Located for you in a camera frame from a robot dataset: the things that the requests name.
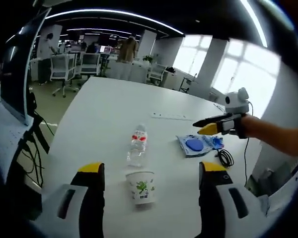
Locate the white power strip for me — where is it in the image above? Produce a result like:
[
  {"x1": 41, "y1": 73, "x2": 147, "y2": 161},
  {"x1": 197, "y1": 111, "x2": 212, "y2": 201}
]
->
[{"x1": 150, "y1": 112, "x2": 187, "y2": 119}]

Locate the large display panel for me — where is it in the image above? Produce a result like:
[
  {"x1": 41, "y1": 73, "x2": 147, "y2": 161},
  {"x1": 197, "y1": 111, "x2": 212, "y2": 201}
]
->
[{"x1": 0, "y1": 7, "x2": 52, "y2": 125}]

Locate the white office chair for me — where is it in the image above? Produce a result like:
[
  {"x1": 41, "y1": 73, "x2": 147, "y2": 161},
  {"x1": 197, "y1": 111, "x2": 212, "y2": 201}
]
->
[
  {"x1": 80, "y1": 52, "x2": 101, "y2": 76},
  {"x1": 50, "y1": 53, "x2": 78, "y2": 98},
  {"x1": 148, "y1": 63, "x2": 168, "y2": 85}
]

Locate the blue packet with pink flower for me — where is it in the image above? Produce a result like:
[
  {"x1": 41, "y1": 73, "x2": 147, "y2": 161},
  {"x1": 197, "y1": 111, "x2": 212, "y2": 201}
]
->
[{"x1": 212, "y1": 136, "x2": 225, "y2": 150}]

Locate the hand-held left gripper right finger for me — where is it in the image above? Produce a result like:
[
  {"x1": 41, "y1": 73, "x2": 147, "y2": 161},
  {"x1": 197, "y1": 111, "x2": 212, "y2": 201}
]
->
[{"x1": 198, "y1": 161, "x2": 269, "y2": 238}]

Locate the white paper cup green print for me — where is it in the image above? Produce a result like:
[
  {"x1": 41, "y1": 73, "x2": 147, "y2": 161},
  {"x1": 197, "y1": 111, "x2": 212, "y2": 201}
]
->
[{"x1": 125, "y1": 170, "x2": 157, "y2": 206}]

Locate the clear plastic water bottle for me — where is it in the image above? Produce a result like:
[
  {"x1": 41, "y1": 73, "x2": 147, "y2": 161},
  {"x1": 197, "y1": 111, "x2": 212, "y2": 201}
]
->
[{"x1": 126, "y1": 123, "x2": 149, "y2": 168}]

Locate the grey chair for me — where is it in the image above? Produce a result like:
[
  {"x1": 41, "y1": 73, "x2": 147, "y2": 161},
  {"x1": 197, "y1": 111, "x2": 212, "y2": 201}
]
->
[{"x1": 247, "y1": 161, "x2": 298, "y2": 199}]

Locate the clear bag with blue pad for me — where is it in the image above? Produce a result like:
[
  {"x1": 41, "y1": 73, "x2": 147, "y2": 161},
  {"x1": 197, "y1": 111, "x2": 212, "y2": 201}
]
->
[{"x1": 176, "y1": 133, "x2": 218, "y2": 159}]

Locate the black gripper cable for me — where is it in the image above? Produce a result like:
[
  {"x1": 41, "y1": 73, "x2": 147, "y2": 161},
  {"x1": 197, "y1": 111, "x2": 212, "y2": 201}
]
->
[{"x1": 243, "y1": 101, "x2": 254, "y2": 187}]

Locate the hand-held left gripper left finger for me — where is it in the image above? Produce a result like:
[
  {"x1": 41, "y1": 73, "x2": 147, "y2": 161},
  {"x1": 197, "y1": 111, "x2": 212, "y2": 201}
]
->
[{"x1": 43, "y1": 162, "x2": 106, "y2": 238}]

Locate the white tabletop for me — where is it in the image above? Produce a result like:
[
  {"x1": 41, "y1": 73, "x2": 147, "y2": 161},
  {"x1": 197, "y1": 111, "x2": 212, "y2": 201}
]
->
[{"x1": 41, "y1": 76, "x2": 271, "y2": 238}]

